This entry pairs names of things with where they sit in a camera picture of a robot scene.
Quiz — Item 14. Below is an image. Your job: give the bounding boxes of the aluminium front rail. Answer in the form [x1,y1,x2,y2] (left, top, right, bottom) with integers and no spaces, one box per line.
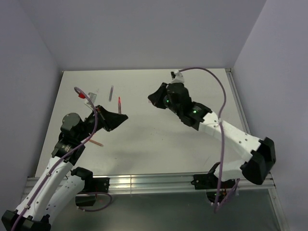
[22,173,276,199]

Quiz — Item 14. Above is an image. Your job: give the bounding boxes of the purple cable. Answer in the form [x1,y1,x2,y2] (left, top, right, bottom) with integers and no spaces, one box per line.
[7,87,114,231]
[179,67,241,214]

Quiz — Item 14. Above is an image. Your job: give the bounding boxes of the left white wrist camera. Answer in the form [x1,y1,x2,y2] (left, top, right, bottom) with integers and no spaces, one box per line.
[78,92,97,107]

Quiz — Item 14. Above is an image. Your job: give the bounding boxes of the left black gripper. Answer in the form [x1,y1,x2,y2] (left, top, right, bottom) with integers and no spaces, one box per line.
[76,105,128,141]

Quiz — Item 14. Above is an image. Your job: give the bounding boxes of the pink pen on table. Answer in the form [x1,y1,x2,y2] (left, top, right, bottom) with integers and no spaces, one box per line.
[89,139,103,147]

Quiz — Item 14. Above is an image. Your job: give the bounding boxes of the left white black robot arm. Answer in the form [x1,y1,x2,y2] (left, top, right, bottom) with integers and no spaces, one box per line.
[1,105,128,231]

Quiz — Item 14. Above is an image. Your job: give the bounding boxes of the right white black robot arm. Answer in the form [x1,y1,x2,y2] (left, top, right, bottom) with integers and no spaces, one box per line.
[148,83,276,188]

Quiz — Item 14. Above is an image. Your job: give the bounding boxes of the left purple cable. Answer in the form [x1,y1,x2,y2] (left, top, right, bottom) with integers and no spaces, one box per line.
[7,87,114,231]

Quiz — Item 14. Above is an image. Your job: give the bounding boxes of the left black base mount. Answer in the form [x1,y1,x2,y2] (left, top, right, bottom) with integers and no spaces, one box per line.
[75,177,112,208]

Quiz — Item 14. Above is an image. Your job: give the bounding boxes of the aluminium right side rail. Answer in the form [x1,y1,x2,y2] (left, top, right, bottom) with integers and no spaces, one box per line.
[225,68,263,170]

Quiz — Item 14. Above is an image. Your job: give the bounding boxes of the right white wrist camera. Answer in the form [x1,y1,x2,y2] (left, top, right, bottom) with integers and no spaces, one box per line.
[170,70,184,84]

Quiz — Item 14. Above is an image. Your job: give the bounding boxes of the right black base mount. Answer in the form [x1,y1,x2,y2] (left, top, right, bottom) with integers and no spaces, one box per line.
[191,174,236,204]

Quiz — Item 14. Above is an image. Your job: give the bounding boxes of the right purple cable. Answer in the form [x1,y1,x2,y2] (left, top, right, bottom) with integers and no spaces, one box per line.
[179,67,241,214]

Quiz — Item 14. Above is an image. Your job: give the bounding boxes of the aluminium rail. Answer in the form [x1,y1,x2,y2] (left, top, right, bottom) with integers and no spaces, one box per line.
[225,68,263,170]
[22,173,276,199]

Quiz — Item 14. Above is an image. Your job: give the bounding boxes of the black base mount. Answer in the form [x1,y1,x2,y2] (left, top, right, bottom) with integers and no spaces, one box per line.
[75,177,112,208]
[191,174,236,204]

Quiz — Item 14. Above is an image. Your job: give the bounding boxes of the red pen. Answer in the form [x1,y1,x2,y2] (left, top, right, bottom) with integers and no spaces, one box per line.
[117,97,122,114]

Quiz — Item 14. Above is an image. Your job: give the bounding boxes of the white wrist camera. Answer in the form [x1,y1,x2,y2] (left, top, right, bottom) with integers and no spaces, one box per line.
[170,70,184,84]
[78,92,97,107]

